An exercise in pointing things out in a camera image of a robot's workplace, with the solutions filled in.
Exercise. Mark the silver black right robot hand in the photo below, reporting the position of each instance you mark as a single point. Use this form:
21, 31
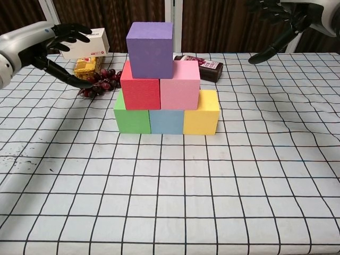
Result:
289, 24

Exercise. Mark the brown pleated curtain panel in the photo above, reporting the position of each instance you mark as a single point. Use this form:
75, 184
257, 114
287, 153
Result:
318, 42
225, 26
21, 16
114, 16

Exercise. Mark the white black checkered tablecloth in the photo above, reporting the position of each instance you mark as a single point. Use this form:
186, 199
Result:
170, 186

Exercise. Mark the bunch of dark grapes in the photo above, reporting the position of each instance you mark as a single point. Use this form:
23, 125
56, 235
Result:
106, 79

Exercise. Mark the red foam cube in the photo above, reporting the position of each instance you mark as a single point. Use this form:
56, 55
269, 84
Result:
140, 93

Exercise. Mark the green foam cube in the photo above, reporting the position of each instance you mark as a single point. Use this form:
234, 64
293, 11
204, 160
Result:
131, 119

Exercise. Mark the yellow snack box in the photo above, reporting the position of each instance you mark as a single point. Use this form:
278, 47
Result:
85, 69

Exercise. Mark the blue foam cube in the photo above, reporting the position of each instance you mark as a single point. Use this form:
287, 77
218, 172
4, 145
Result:
166, 122

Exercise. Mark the grey metal partition post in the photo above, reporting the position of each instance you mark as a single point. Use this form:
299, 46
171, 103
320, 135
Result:
51, 16
292, 43
172, 24

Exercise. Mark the purple foam cube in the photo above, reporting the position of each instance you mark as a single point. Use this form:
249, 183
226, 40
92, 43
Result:
150, 50

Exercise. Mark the pink foam cube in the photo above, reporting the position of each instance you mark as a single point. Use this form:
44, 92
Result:
180, 90

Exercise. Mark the dark grape juice bottle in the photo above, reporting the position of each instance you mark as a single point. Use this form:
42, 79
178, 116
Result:
210, 67

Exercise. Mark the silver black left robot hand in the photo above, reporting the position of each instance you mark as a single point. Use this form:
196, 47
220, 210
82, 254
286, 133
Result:
34, 50

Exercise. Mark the white cardboard box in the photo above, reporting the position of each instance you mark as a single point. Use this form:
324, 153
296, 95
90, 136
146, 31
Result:
90, 49

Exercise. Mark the yellow foam cube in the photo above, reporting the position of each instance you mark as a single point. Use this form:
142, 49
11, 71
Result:
202, 119

